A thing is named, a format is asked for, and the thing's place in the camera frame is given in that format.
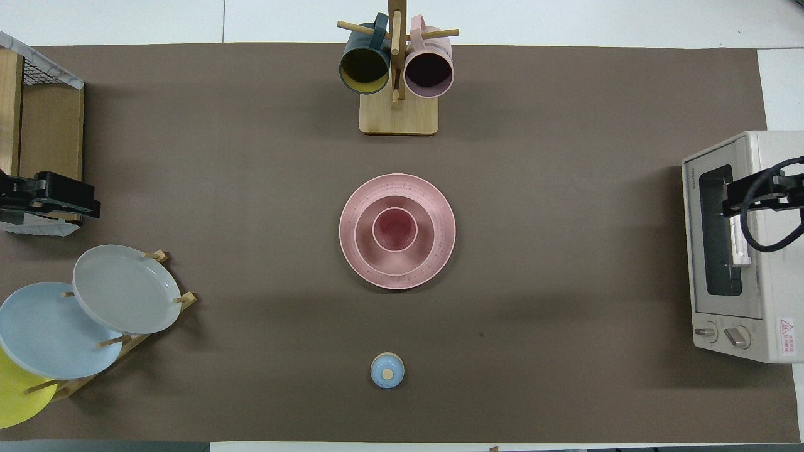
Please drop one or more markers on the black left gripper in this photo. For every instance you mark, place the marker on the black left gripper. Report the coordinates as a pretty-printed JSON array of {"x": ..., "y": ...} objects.
[{"x": 66, "y": 194}]

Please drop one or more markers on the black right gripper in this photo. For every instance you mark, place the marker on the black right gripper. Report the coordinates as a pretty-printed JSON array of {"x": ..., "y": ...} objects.
[{"x": 738, "y": 199}]

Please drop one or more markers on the pink bowl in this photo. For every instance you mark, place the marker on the pink bowl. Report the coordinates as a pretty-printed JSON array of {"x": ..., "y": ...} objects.
[{"x": 389, "y": 260}]

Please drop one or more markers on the pink tumbler cup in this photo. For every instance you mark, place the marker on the pink tumbler cup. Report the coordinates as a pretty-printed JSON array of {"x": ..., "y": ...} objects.
[{"x": 394, "y": 229}]

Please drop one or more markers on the beige toaster oven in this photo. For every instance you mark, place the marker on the beige toaster oven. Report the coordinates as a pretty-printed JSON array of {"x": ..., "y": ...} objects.
[{"x": 779, "y": 282}]

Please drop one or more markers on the grey plate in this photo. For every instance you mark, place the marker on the grey plate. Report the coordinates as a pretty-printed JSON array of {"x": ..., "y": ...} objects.
[{"x": 125, "y": 289}]

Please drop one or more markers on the light blue plate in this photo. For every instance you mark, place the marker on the light blue plate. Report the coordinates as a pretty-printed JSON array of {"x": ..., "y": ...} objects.
[{"x": 50, "y": 333}]

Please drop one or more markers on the wooden plate rack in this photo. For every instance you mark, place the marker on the wooden plate rack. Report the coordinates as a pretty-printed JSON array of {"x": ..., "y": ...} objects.
[{"x": 186, "y": 300}]

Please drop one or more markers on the brown table mat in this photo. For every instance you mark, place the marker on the brown table mat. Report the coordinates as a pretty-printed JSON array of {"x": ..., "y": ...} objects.
[{"x": 251, "y": 157}]

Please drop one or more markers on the yellow plate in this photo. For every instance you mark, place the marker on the yellow plate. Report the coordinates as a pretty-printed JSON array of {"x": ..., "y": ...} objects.
[{"x": 16, "y": 395}]

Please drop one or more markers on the pink speckled plate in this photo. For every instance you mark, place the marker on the pink speckled plate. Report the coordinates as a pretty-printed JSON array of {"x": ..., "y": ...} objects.
[{"x": 348, "y": 251}]

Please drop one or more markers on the dark green mug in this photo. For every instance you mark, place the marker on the dark green mug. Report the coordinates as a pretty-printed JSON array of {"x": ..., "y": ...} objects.
[{"x": 364, "y": 69}]

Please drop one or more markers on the pink mug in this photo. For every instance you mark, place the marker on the pink mug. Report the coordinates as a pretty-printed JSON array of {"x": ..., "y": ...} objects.
[{"x": 429, "y": 72}]

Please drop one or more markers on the wooden mug tree stand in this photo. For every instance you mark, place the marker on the wooden mug tree stand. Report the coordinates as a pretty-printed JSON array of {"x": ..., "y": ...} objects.
[{"x": 399, "y": 119}]

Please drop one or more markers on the small blue lidded jar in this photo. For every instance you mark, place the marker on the small blue lidded jar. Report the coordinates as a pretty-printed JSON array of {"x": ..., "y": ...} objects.
[{"x": 387, "y": 373}]

